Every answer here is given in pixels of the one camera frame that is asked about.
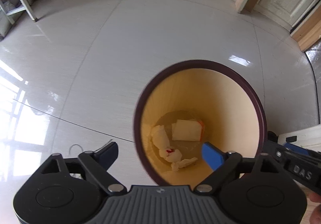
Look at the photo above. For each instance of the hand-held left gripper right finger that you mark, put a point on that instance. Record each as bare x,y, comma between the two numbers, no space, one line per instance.
212,157

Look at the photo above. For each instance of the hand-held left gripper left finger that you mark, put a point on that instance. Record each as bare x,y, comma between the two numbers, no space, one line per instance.
110,151

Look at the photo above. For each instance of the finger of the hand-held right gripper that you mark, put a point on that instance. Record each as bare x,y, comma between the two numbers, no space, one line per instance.
308,153
275,150

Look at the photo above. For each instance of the cream trash bin maroon rim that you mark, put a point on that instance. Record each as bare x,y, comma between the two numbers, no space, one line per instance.
225,93

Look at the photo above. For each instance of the person's right hand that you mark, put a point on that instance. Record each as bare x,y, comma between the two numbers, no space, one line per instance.
315,197

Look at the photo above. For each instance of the crumpled white tissue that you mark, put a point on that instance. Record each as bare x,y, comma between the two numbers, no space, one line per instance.
183,163
160,136

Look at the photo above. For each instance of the folded white paper packet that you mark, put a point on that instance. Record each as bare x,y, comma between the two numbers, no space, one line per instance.
186,131

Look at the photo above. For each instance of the crumpled tissue with red spot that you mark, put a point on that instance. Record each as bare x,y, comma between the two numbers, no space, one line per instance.
170,153

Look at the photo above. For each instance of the clear plastic floor sheet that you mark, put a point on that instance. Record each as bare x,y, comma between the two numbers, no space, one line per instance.
316,70

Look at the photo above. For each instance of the wooden side panel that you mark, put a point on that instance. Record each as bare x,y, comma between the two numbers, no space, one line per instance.
308,33

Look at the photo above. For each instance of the clear plastic storage box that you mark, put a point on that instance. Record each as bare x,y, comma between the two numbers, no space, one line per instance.
8,0

